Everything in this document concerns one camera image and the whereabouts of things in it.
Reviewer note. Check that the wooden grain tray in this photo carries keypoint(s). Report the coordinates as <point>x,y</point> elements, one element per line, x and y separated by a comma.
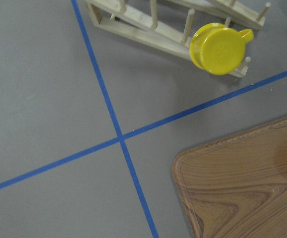
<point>236,187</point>

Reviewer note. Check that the yellow cup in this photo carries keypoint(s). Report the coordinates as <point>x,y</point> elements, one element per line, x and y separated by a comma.
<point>218,49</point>

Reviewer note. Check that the wooden peg rack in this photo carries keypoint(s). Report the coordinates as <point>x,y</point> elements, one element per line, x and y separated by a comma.
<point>118,17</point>

